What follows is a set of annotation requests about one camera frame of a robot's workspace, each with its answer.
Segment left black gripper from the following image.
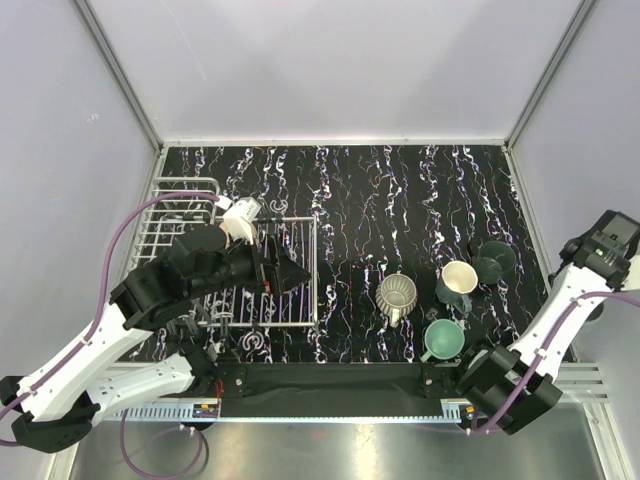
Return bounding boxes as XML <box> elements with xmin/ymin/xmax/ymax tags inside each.
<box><xmin>188</xmin><ymin>231</ymin><xmax>312</xmax><ymax>299</ymax></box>

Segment tan ceramic mug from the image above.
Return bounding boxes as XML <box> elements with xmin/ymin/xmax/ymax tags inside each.
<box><xmin>220</xmin><ymin>225</ymin><xmax>258</xmax><ymax>247</ymax></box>

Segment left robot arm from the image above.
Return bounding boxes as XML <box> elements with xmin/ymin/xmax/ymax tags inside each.
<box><xmin>1</xmin><ymin>225</ymin><xmax>312</xmax><ymax>453</ymax></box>

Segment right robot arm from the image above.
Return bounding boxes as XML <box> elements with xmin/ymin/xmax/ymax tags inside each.
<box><xmin>452</xmin><ymin>210</ymin><xmax>639</xmax><ymax>435</ymax></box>

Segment dark green cup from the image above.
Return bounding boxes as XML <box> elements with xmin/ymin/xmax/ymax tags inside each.
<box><xmin>472</xmin><ymin>241</ymin><xmax>517</xmax><ymax>285</ymax></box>

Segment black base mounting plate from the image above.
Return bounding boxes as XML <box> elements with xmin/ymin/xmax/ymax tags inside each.
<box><xmin>215</xmin><ymin>363</ymin><xmax>460</xmax><ymax>399</ymax></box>

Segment ribbed grey mug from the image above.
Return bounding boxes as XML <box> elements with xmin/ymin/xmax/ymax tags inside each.
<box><xmin>375</xmin><ymin>273</ymin><xmax>417</xmax><ymax>328</ymax></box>

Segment dark mug cream interior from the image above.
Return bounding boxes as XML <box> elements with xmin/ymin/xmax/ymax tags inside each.
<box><xmin>436</xmin><ymin>261</ymin><xmax>479</xmax><ymax>314</ymax></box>

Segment mint green mug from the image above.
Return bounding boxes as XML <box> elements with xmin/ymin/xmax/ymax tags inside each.
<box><xmin>420</xmin><ymin>319</ymin><xmax>465</xmax><ymax>363</ymax></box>

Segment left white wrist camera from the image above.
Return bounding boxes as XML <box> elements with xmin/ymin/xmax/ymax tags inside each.
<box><xmin>220</xmin><ymin>197</ymin><xmax>262</xmax><ymax>245</ymax></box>

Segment metal wire dish rack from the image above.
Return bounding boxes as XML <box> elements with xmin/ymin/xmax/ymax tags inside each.
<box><xmin>128</xmin><ymin>177</ymin><xmax>319</xmax><ymax>329</ymax></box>

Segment white slotted cable duct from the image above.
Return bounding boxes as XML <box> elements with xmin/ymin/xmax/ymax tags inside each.
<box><xmin>127</xmin><ymin>401</ymin><xmax>220</xmax><ymax>422</ymax></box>

